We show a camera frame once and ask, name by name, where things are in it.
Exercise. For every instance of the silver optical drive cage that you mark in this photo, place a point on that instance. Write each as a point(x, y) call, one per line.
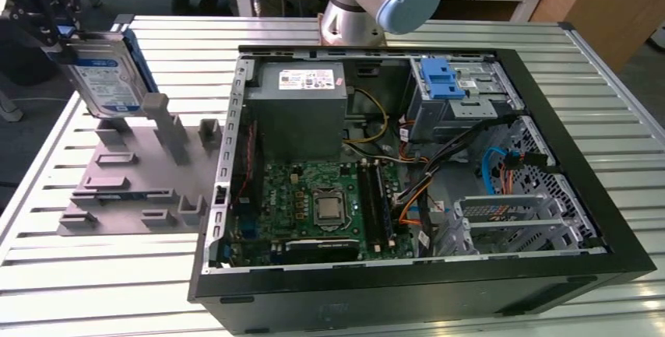
point(468, 109)

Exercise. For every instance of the green motherboard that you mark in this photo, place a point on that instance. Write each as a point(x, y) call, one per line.
point(291, 197)

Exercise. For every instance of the RAM stick in rack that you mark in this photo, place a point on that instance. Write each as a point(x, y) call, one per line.
point(119, 195)

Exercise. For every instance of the silver CPU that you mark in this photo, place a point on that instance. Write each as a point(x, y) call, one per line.
point(330, 209)

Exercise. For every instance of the hard disk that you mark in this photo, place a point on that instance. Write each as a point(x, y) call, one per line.
point(104, 80)

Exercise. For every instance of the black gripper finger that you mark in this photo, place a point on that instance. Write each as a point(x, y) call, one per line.
point(67, 6)
point(39, 25)

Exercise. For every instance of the CPU socket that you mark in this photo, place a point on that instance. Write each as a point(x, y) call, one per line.
point(329, 190)

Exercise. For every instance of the silver disk bay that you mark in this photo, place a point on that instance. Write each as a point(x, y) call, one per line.
point(514, 223)

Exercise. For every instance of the grey power supply unit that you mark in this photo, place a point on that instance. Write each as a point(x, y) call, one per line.
point(295, 127)

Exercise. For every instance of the black graphics card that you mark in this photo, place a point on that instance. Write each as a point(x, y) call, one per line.
point(322, 249)

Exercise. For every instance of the blue drive latch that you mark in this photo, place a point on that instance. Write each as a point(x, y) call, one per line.
point(441, 80)

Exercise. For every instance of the white table leg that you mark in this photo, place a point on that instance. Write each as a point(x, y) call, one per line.
point(7, 107)

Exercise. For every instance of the black RAM slot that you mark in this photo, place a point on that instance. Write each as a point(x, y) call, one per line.
point(368, 204)
point(385, 197)

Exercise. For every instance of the grey parts rack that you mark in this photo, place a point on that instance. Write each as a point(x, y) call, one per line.
point(155, 189)

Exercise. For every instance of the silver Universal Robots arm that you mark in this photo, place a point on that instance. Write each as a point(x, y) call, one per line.
point(353, 22)

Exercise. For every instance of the black PC case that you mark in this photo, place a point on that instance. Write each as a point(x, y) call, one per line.
point(364, 298)

